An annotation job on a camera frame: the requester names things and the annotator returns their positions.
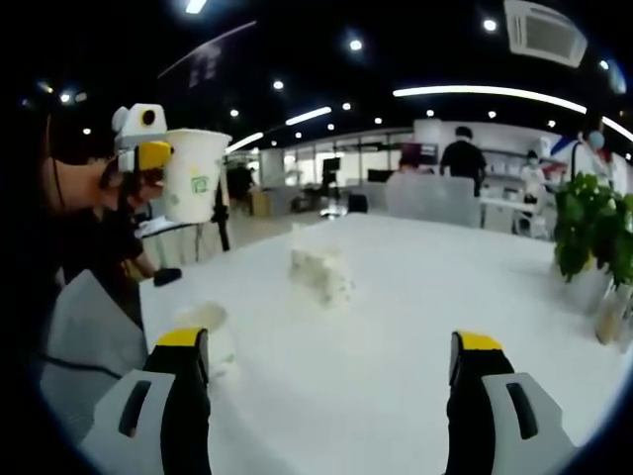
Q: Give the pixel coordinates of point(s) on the brown cardboard box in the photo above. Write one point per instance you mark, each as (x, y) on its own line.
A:
(261, 203)

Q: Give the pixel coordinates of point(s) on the green potted plant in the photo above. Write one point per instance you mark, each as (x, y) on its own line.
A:
(578, 222)

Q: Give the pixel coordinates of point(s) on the small beige container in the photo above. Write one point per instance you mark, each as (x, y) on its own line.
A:
(610, 321)

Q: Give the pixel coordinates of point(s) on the person's left hand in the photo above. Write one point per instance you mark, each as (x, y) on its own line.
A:
(146, 184)

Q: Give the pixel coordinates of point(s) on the ceiling air conditioner vent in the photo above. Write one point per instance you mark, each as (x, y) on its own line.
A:
(544, 32)

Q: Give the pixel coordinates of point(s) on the black screen on stand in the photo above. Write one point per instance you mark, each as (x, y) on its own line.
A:
(332, 168)

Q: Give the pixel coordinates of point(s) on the small black device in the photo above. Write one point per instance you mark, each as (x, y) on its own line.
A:
(167, 277)

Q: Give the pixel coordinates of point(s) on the small black cabinet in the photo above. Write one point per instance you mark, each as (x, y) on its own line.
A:
(358, 204)

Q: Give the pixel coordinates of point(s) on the cluster of white paper cups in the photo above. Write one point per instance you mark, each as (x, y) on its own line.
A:
(321, 277)

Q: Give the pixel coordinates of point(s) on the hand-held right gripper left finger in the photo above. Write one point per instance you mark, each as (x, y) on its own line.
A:
(148, 420)

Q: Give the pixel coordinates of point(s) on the short ceiling light strip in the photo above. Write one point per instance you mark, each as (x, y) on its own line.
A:
(196, 5)
(309, 116)
(244, 142)

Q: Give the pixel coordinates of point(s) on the white work desk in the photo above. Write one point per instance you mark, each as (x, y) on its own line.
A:
(504, 208)

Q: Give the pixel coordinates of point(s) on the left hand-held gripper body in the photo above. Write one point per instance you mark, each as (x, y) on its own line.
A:
(133, 128)

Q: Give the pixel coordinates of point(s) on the dark hanging banner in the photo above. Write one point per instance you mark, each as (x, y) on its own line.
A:
(232, 49)

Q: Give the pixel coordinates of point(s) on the curved ceiling light strip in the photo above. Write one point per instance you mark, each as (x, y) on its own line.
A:
(470, 90)

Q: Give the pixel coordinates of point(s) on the grey mesh office chair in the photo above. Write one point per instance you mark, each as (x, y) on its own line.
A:
(89, 321)

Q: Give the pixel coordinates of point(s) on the dark red display screen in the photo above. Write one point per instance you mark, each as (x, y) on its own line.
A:
(420, 152)

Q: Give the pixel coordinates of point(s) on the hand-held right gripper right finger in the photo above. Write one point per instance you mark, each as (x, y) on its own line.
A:
(499, 425)

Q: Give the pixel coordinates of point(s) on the white paper cup green print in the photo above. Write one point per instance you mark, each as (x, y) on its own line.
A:
(220, 346)
(198, 163)

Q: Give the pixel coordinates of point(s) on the black floor equipment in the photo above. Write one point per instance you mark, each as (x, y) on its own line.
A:
(309, 198)

